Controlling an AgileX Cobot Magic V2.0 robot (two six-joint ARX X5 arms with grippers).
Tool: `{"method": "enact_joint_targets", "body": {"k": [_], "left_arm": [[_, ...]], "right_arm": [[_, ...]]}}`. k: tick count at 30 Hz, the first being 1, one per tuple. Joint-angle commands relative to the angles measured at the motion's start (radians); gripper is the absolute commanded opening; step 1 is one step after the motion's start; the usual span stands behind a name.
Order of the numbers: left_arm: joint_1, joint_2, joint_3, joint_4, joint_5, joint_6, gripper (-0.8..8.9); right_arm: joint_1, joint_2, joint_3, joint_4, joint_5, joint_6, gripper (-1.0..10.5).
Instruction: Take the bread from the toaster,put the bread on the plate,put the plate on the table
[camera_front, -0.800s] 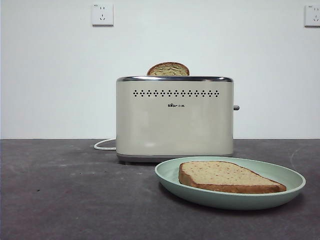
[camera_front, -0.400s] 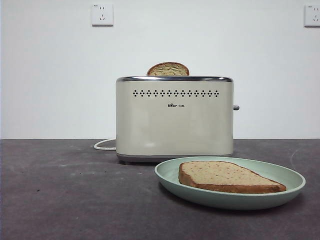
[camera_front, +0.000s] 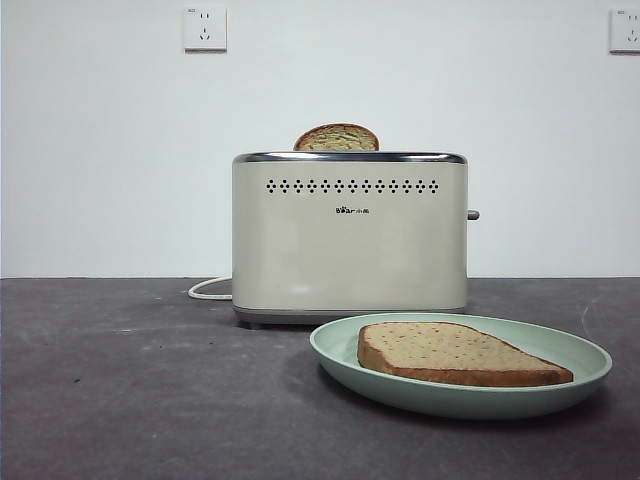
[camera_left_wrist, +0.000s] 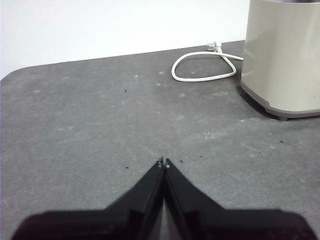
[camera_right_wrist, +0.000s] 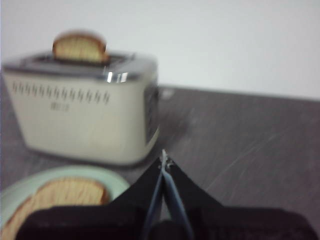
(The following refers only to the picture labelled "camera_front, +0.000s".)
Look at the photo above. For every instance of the dark-crust bread slice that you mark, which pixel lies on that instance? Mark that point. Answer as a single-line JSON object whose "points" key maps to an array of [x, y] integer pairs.
{"points": [[336, 140]]}

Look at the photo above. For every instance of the pale speckled bread slice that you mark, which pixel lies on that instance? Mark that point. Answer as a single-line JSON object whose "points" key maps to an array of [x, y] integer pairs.
{"points": [[447, 352]]}

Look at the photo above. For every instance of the pale green round plate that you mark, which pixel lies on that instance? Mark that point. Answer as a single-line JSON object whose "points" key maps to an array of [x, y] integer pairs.
{"points": [[450, 400]]}

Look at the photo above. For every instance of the white wall socket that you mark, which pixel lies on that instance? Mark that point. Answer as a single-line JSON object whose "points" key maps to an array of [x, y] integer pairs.
{"points": [[626, 31], [205, 29]]}

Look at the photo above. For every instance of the cream two-slot toaster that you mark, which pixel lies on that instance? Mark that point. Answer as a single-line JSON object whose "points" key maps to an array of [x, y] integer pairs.
{"points": [[350, 250]]}

